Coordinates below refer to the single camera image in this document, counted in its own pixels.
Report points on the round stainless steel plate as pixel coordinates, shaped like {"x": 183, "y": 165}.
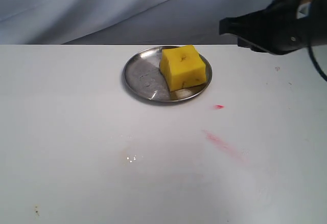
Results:
{"x": 143, "y": 80}

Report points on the yellow sponge block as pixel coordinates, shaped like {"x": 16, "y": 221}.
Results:
{"x": 182, "y": 67}

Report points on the grey backdrop cloth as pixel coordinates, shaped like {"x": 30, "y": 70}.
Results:
{"x": 120, "y": 21}

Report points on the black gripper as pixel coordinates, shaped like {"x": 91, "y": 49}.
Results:
{"x": 283, "y": 27}

